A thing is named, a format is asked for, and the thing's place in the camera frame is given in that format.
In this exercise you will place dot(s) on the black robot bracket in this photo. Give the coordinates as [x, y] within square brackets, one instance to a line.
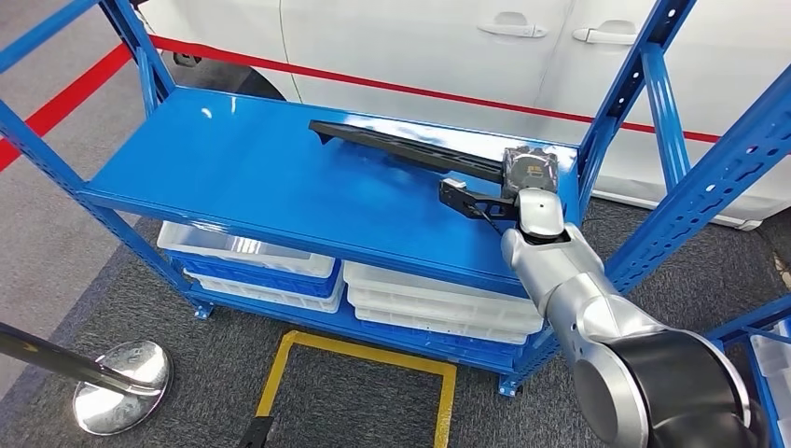
[254, 433]

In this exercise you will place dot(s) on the yellow floor tape square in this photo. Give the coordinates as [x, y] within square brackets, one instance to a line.
[445, 402]

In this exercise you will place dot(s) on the blue metal shelf rack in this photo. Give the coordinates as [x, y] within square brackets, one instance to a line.
[247, 167]
[760, 396]

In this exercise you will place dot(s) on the white car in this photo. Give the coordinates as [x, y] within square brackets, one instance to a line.
[432, 43]

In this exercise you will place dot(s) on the red barrier belt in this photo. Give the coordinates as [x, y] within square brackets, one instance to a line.
[55, 105]
[371, 82]

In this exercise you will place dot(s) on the translucent plastic bin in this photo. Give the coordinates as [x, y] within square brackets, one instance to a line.
[241, 247]

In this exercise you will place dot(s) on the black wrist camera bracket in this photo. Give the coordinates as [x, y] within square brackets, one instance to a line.
[469, 203]

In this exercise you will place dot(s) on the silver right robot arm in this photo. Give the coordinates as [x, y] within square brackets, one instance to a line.
[581, 297]

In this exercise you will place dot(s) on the long black plastic part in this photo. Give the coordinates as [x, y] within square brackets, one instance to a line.
[402, 147]

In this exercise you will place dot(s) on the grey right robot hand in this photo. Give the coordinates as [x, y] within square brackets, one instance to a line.
[530, 170]

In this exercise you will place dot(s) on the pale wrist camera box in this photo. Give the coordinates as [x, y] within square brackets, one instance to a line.
[454, 183]

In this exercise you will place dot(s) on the chrome stanchion post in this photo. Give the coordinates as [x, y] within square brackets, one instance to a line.
[123, 389]

